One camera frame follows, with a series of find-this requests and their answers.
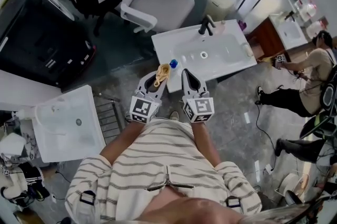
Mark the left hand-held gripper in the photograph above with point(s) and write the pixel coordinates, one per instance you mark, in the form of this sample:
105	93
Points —
143	109

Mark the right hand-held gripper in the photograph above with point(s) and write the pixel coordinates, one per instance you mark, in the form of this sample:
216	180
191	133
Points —
200	109

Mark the yellow cloth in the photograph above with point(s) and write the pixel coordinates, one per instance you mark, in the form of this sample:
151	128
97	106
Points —
162	71

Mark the small blue-capped spray bottle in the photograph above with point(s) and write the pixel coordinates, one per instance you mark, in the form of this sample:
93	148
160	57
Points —
174	64

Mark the person's right forearm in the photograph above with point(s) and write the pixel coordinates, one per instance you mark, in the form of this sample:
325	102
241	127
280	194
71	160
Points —
205	144

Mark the person's left forearm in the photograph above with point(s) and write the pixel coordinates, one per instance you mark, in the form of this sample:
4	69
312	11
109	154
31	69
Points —
121	141

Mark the person's right shoe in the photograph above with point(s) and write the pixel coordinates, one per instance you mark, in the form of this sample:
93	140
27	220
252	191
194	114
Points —
174	115

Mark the white rectangular wash basin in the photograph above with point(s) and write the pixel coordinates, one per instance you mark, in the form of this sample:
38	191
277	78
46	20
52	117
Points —
223	57

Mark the black basin faucet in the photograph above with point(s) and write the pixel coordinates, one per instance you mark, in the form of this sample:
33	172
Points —
205	26

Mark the pink clear cup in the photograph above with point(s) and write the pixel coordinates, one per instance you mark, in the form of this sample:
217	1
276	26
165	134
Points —
222	25

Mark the person's striped cream shirt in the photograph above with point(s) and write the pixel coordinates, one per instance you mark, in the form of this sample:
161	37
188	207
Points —
163	165

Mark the beige round bin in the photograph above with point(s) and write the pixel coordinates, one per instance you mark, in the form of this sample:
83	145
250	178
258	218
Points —
219	4

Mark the brown wooden vanity cabinet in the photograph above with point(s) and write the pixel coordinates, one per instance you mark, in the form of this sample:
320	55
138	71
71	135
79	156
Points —
266	35

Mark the white square deep sink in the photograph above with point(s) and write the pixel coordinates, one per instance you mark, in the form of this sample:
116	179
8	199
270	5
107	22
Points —
68	128

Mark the white vanity top basin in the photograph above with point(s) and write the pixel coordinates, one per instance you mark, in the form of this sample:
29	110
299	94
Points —
291	33

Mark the white power strip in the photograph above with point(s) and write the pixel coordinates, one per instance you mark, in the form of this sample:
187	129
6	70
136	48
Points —
269	168

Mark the small black vanity faucet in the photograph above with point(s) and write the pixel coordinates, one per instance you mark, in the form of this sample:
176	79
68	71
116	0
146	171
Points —
289	15

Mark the large black cabinet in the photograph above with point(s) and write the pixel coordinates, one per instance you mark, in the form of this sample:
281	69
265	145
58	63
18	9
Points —
39	49

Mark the clear plastic jug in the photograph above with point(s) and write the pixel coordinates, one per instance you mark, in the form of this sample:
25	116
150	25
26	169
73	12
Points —
306	8
316	29

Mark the white round stool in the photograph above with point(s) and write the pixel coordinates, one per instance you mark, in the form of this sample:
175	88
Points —
292	184

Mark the grey metal sink frame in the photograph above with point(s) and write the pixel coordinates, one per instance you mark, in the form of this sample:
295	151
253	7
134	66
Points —
110	117

